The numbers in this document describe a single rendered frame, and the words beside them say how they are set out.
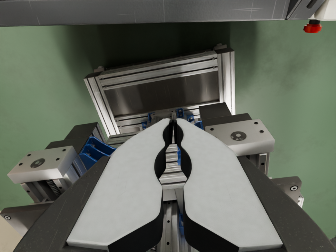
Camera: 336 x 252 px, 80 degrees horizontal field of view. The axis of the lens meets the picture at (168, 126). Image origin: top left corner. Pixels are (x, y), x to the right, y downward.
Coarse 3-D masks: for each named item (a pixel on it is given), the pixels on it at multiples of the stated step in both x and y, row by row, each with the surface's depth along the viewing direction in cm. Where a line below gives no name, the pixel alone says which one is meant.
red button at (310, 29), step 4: (312, 20) 47; (316, 20) 46; (320, 20) 46; (308, 24) 47; (312, 24) 47; (316, 24) 46; (320, 24) 47; (304, 28) 48; (308, 28) 47; (312, 28) 47; (316, 28) 46; (320, 28) 47; (308, 32) 48; (312, 32) 47; (316, 32) 47
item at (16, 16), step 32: (0, 0) 34; (32, 0) 34; (64, 0) 33; (96, 0) 33; (128, 0) 33; (160, 0) 33; (192, 0) 33; (224, 0) 33; (256, 0) 33; (288, 0) 33
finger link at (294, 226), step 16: (240, 160) 9; (256, 176) 8; (256, 192) 7; (272, 192) 7; (272, 208) 7; (288, 208) 7; (288, 224) 6; (304, 224) 6; (288, 240) 6; (304, 240) 6; (320, 240) 6
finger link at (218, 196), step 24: (192, 144) 10; (216, 144) 10; (192, 168) 8; (216, 168) 8; (240, 168) 8; (192, 192) 7; (216, 192) 7; (240, 192) 7; (192, 216) 6; (216, 216) 6; (240, 216) 6; (264, 216) 6; (192, 240) 7; (216, 240) 6; (240, 240) 6; (264, 240) 6
